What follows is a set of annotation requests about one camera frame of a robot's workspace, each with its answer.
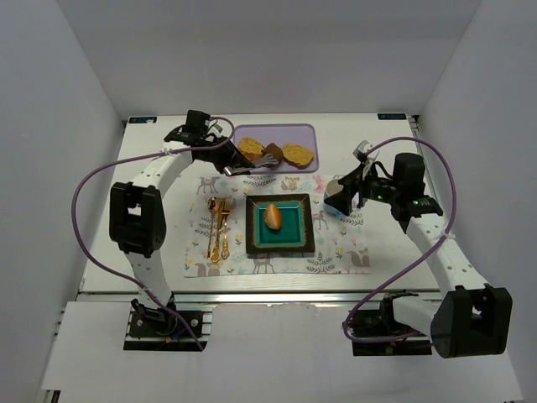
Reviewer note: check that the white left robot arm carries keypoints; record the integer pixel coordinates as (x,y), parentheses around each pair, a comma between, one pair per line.
(136,217)

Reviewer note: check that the yellow bread slice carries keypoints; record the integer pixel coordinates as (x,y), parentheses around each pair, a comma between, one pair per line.
(297,155)
(251,148)

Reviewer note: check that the brown chocolate bun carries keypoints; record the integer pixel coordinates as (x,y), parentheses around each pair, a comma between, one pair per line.
(275,151)

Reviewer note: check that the gold fork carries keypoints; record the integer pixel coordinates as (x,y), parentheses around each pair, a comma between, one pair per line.
(225,254)

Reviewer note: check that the animal print placemat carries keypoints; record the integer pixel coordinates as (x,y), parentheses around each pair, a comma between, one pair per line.
(340,242)

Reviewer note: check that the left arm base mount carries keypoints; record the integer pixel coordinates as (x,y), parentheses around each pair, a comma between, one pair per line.
(142,336)

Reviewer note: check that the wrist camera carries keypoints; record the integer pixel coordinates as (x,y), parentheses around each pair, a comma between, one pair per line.
(361,149)
(197,122)

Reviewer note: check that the silver serving tongs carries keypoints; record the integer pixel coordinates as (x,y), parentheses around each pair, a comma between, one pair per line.
(268,160)

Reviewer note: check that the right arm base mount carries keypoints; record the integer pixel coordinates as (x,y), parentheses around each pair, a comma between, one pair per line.
(380,323)

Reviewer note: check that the lavender plastic tray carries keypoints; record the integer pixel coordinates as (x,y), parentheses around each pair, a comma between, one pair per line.
(281,134)

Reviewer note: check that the gold knife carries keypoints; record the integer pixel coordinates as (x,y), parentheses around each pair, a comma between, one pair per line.
(215,254)

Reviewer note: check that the green black square plate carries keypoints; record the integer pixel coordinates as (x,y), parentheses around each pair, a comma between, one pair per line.
(295,235)

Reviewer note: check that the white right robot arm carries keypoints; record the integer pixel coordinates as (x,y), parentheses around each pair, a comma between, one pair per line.
(473,316)

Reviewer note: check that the blue ceramic mug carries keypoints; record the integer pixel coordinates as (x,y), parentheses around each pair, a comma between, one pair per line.
(337,199)

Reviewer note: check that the blue table label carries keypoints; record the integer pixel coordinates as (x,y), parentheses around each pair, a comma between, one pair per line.
(391,116)
(142,120)

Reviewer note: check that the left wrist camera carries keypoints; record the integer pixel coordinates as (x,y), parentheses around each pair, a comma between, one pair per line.
(197,122)

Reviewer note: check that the gold spoon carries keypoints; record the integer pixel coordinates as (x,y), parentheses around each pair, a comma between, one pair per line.
(213,206)

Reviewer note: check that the orange glazed bread roll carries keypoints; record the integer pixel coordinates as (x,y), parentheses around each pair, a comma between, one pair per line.
(272,217)

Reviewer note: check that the left yellow bread slice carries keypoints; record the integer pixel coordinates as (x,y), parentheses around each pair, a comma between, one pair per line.
(251,148)

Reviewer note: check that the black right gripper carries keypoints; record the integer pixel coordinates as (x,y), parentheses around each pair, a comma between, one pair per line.
(356,191)

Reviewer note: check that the right blue table label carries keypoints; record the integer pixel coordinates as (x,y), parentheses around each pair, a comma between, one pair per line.
(391,116)

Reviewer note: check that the left blue table label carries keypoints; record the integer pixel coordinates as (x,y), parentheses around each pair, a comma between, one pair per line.
(142,120)

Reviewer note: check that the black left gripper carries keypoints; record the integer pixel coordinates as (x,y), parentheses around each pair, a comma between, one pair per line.
(229,157)

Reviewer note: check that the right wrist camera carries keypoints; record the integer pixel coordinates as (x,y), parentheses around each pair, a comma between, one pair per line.
(361,149)

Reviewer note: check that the right yellow bread slice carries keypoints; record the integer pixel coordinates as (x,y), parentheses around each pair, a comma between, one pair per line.
(297,155)

